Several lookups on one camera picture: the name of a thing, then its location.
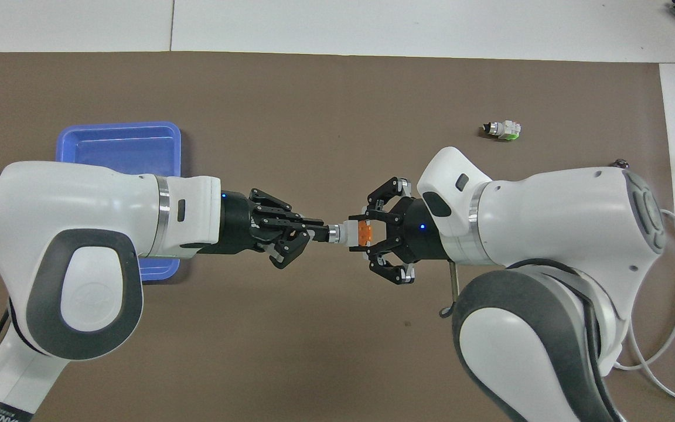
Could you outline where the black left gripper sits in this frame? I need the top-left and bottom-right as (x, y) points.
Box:
(197, 189), (325, 269)

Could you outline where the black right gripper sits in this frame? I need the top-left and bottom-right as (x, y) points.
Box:
(360, 178), (449, 285)

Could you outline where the white switch with orange block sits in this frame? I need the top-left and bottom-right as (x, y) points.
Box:
(313, 218), (378, 251)

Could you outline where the brown paper table mat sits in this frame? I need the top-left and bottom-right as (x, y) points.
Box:
(0, 52), (675, 422)

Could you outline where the blue plastic tray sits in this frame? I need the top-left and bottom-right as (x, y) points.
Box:
(56, 121), (182, 283)

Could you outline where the thin grey gripper cable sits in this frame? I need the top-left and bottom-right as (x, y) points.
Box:
(440, 263), (461, 318)

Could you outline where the small white push-button switch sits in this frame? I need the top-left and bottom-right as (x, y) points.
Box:
(483, 120), (521, 141)

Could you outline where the white power strip cable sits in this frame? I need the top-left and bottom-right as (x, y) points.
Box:
(613, 170), (675, 406)

